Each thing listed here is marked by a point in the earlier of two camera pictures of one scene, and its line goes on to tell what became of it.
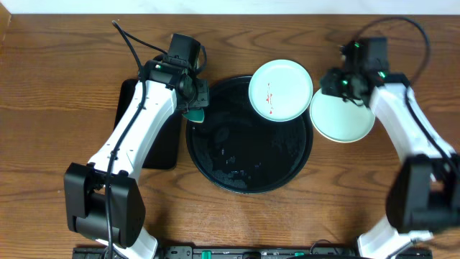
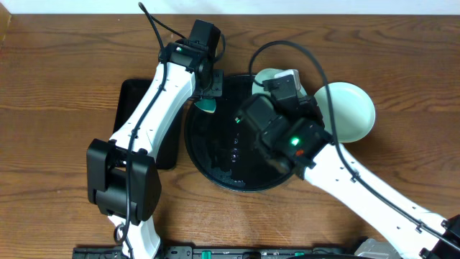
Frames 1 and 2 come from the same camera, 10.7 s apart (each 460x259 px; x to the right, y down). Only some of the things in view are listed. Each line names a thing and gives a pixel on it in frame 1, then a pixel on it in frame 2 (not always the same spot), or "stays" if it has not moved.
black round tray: x=238 y=150 stays
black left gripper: x=204 y=96 → x=218 y=88
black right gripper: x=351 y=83 → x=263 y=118
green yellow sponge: x=195 y=114 → x=208 y=105
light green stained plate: x=340 y=121 stays
